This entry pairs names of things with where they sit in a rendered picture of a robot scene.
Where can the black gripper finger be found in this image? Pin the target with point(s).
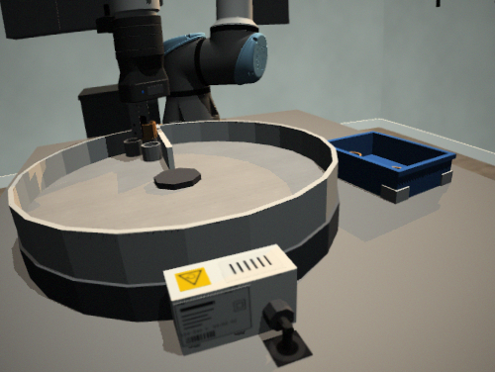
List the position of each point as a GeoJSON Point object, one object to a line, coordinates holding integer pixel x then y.
{"type": "Point", "coordinates": [144, 112]}
{"type": "Point", "coordinates": [136, 121]}

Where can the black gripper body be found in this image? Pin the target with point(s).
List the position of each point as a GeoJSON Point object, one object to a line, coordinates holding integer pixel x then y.
{"type": "Point", "coordinates": [139, 50]}

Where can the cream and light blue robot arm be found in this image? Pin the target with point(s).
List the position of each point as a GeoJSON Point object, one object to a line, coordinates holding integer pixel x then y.
{"type": "Point", "coordinates": [235, 53]}

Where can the blue plastic crate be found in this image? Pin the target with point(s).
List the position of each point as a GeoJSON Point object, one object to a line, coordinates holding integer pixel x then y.
{"type": "Point", "coordinates": [372, 170]}

